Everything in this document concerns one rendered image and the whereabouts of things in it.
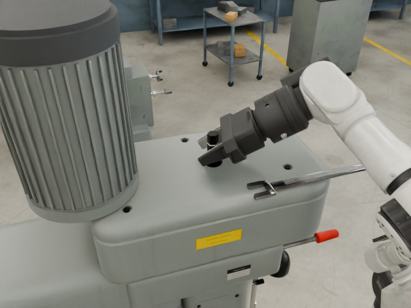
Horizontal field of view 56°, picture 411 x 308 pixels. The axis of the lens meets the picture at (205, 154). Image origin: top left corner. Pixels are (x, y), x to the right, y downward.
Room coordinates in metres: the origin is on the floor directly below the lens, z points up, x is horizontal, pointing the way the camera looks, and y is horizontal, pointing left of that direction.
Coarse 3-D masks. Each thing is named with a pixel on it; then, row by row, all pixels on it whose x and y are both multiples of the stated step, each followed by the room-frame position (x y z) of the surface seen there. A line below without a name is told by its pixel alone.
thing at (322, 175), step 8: (336, 168) 0.59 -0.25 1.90; (344, 168) 0.59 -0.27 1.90; (352, 168) 0.59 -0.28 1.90; (360, 168) 0.59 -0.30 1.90; (304, 176) 0.57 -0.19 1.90; (312, 176) 0.57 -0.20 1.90; (320, 176) 0.57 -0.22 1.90; (328, 176) 0.57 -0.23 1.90; (336, 176) 0.57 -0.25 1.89; (248, 184) 0.54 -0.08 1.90; (256, 184) 0.54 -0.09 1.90; (264, 184) 0.55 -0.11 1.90; (272, 184) 0.54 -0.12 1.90; (280, 184) 0.54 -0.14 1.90; (288, 184) 0.54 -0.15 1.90; (296, 184) 0.55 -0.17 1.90; (304, 184) 0.55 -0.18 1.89; (264, 192) 0.52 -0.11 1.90; (272, 192) 0.52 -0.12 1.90
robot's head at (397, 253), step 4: (380, 236) 0.64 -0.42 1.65; (384, 236) 0.63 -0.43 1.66; (372, 240) 0.65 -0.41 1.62; (376, 240) 0.64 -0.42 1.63; (380, 240) 0.65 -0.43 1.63; (384, 240) 0.65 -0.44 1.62; (396, 252) 0.58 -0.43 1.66; (400, 252) 0.58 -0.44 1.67; (396, 256) 0.58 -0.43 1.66; (400, 256) 0.57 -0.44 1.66; (404, 256) 0.57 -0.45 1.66; (400, 260) 0.57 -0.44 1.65; (404, 260) 0.57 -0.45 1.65; (408, 260) 0.57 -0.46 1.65
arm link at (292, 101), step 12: (324, 60) 0.67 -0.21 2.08; (300, 72) 0.67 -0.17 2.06; (288, 84) 0.65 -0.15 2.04; (300, 84) 0.63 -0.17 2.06; (276, 96) 0.62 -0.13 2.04; (288, 96) 0.61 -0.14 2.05; (300, 96) 0.61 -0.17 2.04; (288, 108) 0.59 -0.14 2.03; (300, 108) 0.59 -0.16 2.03; (312, 108) 0.59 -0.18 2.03; (288, 120) 0.58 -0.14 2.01; (300, 120) 0.58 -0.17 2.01; (324, 120) 0.61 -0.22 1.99
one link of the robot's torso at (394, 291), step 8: (408, 280) 0.55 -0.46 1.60; (384, 288) 0.61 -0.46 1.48; (392, 288) 0.59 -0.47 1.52; (400, 288) 0.57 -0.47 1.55; (408, 288) 0.54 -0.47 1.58; (384, 296) 0.58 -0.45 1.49; (392, 296) 0.55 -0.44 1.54; (400, 296) 0.52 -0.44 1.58; (408, 296) 0.51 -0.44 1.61; (384, 304) 0.56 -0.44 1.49; (392, 304) 0.53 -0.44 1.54; (400, 304) 0.50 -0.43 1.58; (408, 304) 0.48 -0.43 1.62
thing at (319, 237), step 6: (318, 234) 0.59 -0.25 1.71; (324, 234) 0.59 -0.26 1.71; (330, 234) 0.59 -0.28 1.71; (336, 234) 0.60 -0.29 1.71; (300, 240) 0.58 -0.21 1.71; (306, 240) 0.58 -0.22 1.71; (312, 240) 0.58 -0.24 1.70; (318, 240) 0.58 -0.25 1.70; (324, 240) 0.58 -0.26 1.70; (288, 246) 0.56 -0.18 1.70; (294, 246) 0.57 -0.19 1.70
